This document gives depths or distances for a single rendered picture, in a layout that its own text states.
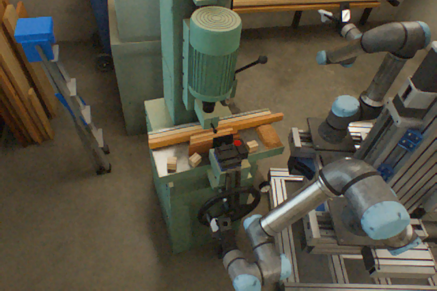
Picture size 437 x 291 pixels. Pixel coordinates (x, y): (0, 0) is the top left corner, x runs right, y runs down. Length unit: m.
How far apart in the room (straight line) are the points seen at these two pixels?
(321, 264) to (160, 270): 0.95
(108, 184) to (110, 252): 0.50
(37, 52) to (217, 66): 1.00
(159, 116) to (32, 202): 1.20
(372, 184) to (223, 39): 0.62
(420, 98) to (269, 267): 0.79
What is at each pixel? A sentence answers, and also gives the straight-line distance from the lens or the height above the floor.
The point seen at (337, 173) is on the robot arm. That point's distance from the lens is 0.98.
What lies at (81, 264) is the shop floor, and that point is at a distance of 2.26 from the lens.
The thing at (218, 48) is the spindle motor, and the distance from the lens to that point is 1.09.
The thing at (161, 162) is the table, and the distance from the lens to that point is 1.42.
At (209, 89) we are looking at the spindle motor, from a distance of 1.21.
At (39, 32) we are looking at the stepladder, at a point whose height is 1.16.
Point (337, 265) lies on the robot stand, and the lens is 2.11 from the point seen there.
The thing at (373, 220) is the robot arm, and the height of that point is 1.33.
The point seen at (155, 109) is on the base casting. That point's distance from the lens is 1.78.
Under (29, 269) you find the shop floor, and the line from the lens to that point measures 2.35.
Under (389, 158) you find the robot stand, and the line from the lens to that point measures 1.54.
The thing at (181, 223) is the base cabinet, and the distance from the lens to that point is 1.81.
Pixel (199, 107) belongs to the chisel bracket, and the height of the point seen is 1.07.
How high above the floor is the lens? 2.06
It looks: 47 degrees down
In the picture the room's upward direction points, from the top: 8 degrees clockwise
